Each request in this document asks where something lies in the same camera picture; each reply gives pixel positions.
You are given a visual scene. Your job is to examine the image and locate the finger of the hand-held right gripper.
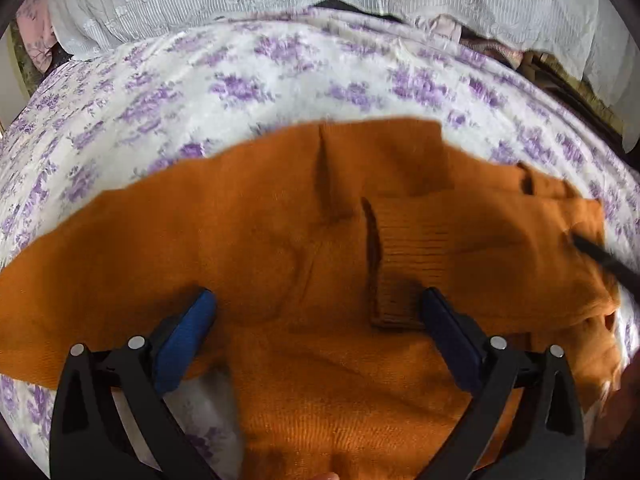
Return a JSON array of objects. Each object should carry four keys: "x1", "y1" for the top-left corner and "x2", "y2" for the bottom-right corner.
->
[{"x1": 570, "y1": 232, "x2": 640, "y2": 303}]

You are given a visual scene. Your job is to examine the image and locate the dark cloth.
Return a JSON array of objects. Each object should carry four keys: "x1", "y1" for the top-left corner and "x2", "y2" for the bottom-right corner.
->
[{"x1": 315, "y1": 0, "x2": 406, "y2": 23}]

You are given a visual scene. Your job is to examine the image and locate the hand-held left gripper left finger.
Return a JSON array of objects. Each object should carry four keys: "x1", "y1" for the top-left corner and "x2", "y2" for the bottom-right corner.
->
[{"x1": 48, "y1": 287, "x2": 221, "y2": 480}]

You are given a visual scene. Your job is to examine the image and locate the purple floral bedspread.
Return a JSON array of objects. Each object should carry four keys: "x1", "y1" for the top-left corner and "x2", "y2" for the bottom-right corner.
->
[{"x1": 0, "y1": 7, "x2": 640, "y2": 480}]

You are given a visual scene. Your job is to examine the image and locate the pink floral cloth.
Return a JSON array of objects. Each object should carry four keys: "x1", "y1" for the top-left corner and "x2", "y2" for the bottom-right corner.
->
[{"x1": 15, "y1": 0, "x2": 58, "y2": 73}]

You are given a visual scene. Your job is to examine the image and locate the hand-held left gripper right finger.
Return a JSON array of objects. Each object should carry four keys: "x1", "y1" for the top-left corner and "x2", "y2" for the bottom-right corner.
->
[{"x1": 417, "y1": 287, "x2": 586, "y2": 480}]

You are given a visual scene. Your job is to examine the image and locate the pink patterned pillow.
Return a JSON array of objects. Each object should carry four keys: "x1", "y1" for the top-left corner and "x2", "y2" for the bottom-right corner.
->
[{"x1": 425, "y1": 12, "x2": 626, "y2": 136}]

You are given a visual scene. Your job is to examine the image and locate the orange knit sweater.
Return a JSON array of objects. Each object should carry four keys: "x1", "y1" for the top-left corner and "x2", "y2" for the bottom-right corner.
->
[{"x1": 0, "y1": 117, "x2": 623, "y2": 480}]

